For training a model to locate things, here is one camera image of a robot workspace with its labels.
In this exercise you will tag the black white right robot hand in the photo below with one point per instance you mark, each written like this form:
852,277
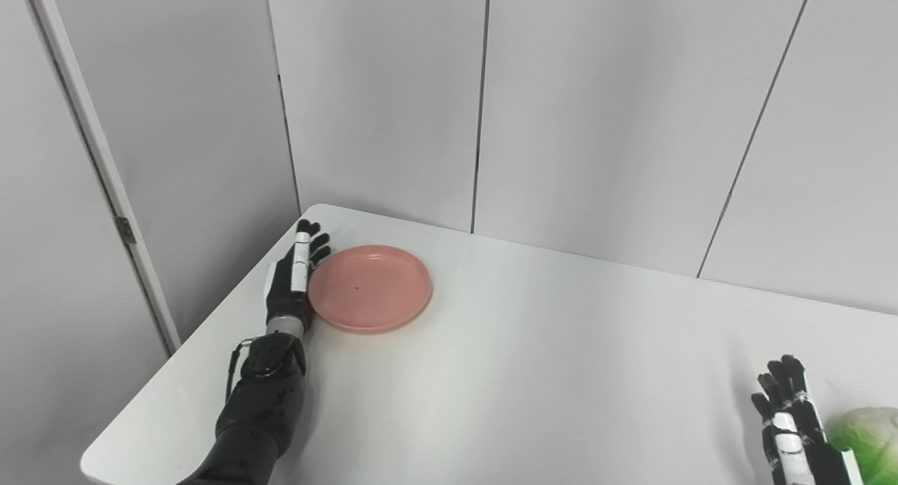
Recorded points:
807,450

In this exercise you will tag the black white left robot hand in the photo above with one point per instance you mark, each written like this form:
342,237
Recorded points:
284,292

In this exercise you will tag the green white cabbage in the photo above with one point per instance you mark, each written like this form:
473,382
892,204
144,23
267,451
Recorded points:
873,443

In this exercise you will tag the pink round plate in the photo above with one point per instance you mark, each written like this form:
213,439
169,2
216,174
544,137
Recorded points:
368,288

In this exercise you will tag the metal door hinge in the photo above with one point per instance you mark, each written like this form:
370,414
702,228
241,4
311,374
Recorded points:
127,230

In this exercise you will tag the white door frame strip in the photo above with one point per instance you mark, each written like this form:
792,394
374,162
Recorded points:
98,155

